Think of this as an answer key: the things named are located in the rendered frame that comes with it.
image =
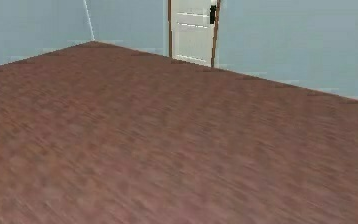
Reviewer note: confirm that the white room door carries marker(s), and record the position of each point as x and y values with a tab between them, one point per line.
192	40

